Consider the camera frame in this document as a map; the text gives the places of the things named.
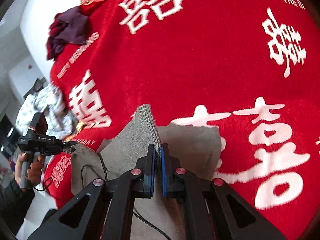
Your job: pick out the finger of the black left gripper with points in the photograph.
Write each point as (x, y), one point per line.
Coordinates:
(69, 143)

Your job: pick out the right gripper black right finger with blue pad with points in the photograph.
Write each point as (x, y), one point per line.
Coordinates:
(211, 208)

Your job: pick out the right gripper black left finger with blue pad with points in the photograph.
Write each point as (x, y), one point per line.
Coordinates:
(103, 209)

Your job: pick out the grey knitted garment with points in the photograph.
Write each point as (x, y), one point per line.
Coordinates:
(197, 148)

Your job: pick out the black jacket sleeve forearm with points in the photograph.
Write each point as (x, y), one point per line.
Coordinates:
(15, 204)

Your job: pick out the dark purple clothes pile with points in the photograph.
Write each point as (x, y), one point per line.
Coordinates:
(69, 27)

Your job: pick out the person's left hand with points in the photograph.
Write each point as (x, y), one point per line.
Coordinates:
(34, 173)

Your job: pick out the white floral patterned cloth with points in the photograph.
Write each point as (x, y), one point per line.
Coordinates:
(49, 101)

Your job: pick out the red wedding blanket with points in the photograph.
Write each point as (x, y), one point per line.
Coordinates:
(248, 67)

